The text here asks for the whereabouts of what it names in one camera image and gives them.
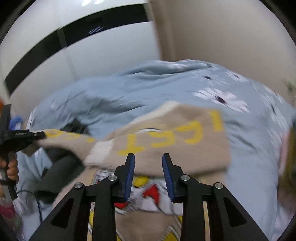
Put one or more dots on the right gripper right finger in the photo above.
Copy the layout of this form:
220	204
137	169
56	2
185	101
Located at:
228	220

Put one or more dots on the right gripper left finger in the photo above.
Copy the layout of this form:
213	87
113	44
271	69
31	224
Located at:
70	217

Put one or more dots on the beige fuzzy cartoon sweater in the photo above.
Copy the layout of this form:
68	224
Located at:
194	137

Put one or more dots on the person's left hand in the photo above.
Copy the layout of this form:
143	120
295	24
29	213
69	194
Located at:
11	167

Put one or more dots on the dark grey garment on bed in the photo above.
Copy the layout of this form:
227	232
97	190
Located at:
65	168

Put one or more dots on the folded pink garment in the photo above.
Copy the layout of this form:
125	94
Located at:
286	200

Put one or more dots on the pink fuzzy sleeve cuff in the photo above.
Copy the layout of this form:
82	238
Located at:
8	210

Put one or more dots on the white wardrobe with black stripe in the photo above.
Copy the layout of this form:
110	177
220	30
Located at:
47	45

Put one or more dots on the blue floral duvet cover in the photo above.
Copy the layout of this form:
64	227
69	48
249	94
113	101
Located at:
255	118

